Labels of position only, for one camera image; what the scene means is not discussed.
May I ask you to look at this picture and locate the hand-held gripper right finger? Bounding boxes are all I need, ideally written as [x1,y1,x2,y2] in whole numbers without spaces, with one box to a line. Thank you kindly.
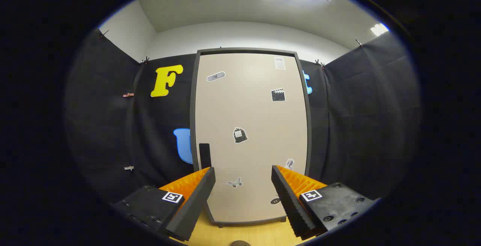
[271,165,378,239]

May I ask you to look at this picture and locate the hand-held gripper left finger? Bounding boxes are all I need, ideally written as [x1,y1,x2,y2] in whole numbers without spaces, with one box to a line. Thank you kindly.
[113,166,216,242]

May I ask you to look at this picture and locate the black door handle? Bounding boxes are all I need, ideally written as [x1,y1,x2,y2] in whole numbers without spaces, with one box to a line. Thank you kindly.
[199,143,212,169]

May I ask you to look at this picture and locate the grey shoe cabinet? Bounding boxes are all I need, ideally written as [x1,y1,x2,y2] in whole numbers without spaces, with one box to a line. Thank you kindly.
[190,47,313,228]

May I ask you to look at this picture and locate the black backdrop cloth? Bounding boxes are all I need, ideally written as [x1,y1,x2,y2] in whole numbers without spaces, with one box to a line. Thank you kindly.
[64,28,421,206]

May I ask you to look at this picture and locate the small ceiling light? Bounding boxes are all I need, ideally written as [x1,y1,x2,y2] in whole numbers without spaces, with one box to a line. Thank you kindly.
[370,23,389,36]

